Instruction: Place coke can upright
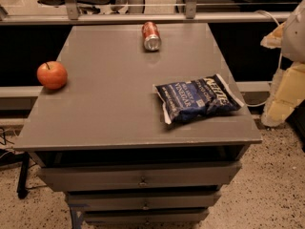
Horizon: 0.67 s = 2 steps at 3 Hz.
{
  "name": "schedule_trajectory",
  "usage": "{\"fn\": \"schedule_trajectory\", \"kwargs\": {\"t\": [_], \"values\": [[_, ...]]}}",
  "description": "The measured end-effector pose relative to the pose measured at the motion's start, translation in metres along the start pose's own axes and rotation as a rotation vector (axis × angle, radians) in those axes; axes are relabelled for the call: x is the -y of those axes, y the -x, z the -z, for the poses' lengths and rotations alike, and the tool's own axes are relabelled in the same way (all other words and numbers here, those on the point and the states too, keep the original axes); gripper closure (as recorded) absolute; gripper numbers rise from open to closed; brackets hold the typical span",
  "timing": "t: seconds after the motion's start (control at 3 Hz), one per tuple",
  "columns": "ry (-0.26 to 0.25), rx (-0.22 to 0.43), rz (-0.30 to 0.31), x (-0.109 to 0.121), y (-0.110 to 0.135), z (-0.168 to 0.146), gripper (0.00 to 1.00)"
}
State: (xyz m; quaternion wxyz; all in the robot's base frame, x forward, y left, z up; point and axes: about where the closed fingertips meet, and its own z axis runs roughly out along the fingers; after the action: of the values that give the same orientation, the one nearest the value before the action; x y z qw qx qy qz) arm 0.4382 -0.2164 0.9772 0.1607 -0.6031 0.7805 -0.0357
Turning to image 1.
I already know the white cable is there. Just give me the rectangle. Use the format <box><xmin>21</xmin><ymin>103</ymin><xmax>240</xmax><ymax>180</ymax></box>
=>
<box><xmin>246</xmin><ymin>10</ymin><xmax>284</xmax><ymax>108</ymax></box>

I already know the black stand leg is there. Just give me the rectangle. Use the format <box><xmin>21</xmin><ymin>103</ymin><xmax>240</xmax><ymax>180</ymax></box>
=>
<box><xmin>17</xmin><ymin>153</ymin><xmax>30</xmax><ymax>199</ymax></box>

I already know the grey metal railing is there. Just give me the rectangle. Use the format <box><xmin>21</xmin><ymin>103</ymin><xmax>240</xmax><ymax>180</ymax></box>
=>
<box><xmin>0</xmin><ymin>0</ymin><xmax>298</xmax><ymax>25</ymax></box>

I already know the top grey drawer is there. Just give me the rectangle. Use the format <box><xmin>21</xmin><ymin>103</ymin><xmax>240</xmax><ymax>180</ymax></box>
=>
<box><xmin>38</xmin><ymin>161</ymin><xmax>241</xmax><ymax>192</ymax></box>

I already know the red apple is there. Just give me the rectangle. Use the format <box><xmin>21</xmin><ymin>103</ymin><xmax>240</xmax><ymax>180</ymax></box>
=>
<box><xmin>36</xmin><ymin>61</ymin><xmax>68</xmax><ymax>90</ymax></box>

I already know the bottom grey drawer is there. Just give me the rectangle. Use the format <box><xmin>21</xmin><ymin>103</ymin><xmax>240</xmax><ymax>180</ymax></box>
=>
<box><xmin>84</xmin><ymin>208</ymin><xmax>209</xmax><ymax>224</ymax></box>

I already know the red coke can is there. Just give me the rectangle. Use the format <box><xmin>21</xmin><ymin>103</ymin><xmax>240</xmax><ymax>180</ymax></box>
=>
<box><xmin>142</xmin><ymin>21</ymin><xmax>161</xmax><ymax>52</ymax></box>

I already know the middle grey drawer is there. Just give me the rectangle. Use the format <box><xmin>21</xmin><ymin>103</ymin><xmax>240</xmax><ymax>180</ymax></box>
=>
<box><xmin>67</xmin><ymin>190</ymin><xmax>220</xmax><ymax>211</ymax></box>

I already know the grey drawer cabinet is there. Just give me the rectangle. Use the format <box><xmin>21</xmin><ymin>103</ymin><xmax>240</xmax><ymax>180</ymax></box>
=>
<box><xmin>13</xmin><ymin>23</ymin><xmax>263</xmax><ymax>229</ymax></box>

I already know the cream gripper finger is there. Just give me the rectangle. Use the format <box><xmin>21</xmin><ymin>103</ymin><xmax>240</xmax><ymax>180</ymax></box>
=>
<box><xmin>261</xmin><ymin>62</ymin><xmax>305</xmax><ymax>127</ymax></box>
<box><xmin>260</xmin><ymin>23</ymin><xmax>285</xmax><ymax>49</ymax></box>

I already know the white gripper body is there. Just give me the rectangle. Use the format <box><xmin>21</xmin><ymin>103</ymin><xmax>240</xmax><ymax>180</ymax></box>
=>
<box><xmin>281</xmin><ymin>0</ymin><xmax>305</xmax><ymax>63</ymax></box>

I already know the blue chip bag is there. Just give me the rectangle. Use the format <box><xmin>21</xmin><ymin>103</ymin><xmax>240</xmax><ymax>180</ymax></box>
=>
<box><xmin>155</xmin><ymin>73</ymin><xmax>244</xmax><ymax>125</ymax></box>

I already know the grey drawer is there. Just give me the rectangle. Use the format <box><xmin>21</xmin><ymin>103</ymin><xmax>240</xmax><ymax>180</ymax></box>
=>
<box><xmin>38</xmin><ymin>161</ymin><xmax>241</xmax><ymax>192</ymax></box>
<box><xmin>67</xmin><ymin>190</ymin><xmax>220</xmax><ymax>211</ymax></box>
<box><xmin>84</xmin><ymin>208</ymin><xmax>209</xmax><ymax>224</ymax></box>

